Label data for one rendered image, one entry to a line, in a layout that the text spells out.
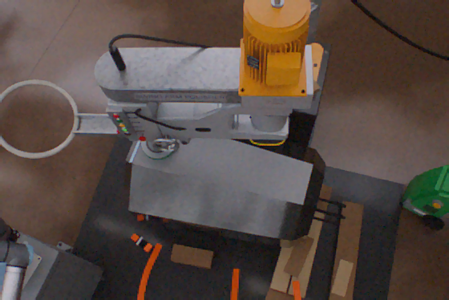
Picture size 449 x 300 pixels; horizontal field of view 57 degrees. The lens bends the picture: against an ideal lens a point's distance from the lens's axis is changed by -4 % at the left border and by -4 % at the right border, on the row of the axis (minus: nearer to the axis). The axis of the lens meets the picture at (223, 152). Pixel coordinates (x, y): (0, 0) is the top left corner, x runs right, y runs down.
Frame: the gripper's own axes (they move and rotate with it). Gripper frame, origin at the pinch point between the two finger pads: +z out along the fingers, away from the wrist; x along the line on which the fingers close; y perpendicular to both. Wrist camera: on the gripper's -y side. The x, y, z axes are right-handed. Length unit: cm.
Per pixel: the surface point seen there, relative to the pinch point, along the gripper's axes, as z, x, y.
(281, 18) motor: -112, -118, 42
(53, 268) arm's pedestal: 41.8, -4.9, 8.8
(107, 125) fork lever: -7, -35, 78
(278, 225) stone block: 31, -138, 36
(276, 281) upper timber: 89, -144, 21
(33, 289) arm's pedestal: 42.6, 4.6, -4.0
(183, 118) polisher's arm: -39, -82, 58
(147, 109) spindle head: -49, -66, 55
